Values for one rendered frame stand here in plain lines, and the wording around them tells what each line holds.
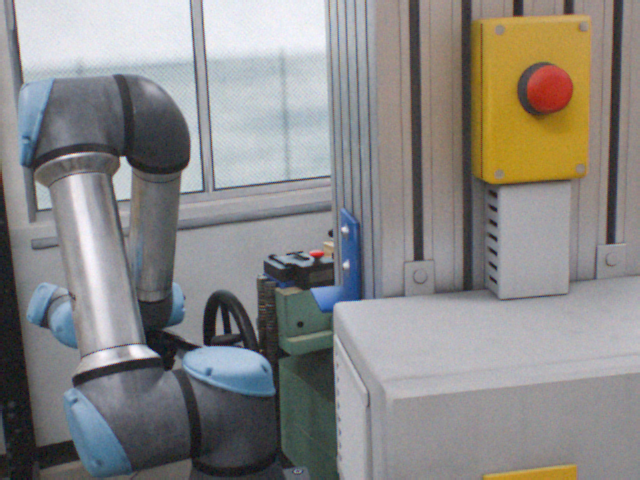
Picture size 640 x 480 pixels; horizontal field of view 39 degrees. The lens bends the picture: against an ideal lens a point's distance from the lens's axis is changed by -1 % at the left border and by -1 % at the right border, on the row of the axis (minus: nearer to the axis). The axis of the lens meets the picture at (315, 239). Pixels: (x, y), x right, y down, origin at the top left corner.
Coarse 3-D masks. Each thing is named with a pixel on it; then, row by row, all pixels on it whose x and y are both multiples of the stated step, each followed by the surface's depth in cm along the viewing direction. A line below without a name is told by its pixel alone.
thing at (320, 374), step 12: (288, 360) 201; (300, 360) 195; (312, 360) 189; (324, 360) 184; (300, 372) 196; (312, 372) 190; (324, 372) 185; (312, 384) 191; (324, 384) 186; (324, 396) 187
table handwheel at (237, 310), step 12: (216, 300) 182; (228, 300) 176; (204, 312) 189; (216, 312) 189; (228, 312) 181; (240, 312) 172; (204, 324) 191; (228, 324) 181; (240, 324) 171; (204, 336) 192; (252, 336) 170; (252, 348) 169
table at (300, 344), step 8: (256, 320) 189; (280, 336) 178; (296, 336) 176; (304, 336) 176; (312, 336) 176; (320, 336) 176; (328, 336) 177; (280, 344) 179; (288, 344) 175; (296, 344) 174; (304, 344) 175; (312, 344) 176; (320, 344) 177; (328, 344) 177; (288, 352) 175; (296, 352) 174; (304, 352) 175
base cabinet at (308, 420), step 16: (288, 384) 203; (304, 384) 195; (288, 400) 205; (304, 400) 196; (320, 400) 188; (288, 416) 206; (304, 416) 198; (320, 416) 190; (336, 416) 183; (288, 432) 207; (304, 432) 198; (320, 432) 191; (336, 432) 184; (288, 448) 208; (304, 448) 200; (320, 448) 191; (336, 448) 185; (304, 464) 201; (320, 464) 193
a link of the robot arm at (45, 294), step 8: (40, 288) 154; (48, 288) 154; (56, 288) 155; (32, 296) 156; (40, 296) 152; (48, 296) 153; (56, 296) 153; (32, 304) 154; (40, 304) 152; (48, 304) 152; (32, 312) 152; (40, 312) 152; (32, 320) 153; (40, 320) 153; (48, 328) 154
